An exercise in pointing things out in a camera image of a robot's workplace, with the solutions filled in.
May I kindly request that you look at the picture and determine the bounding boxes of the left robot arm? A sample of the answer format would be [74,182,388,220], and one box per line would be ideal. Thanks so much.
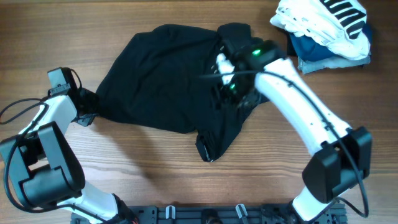
[1,67,139,223]

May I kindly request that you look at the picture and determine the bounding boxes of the light blue folded garment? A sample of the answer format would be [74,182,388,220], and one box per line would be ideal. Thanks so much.
[298,55,371,74]

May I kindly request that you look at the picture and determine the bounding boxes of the white black-striped folded garment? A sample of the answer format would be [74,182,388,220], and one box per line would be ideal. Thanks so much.
[270,0,371,60]

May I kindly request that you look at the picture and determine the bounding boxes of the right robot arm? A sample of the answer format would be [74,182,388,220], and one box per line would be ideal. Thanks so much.
[216,40,372,223]

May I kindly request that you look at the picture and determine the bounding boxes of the black t-shirt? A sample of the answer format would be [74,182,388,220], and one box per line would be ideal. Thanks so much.
[96,23,261,162]

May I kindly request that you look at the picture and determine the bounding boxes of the dark blue folded garment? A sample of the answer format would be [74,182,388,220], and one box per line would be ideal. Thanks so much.
[284,23,373,62]

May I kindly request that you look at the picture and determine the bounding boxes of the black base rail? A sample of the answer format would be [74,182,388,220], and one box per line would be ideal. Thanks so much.
[70,203,348,224]

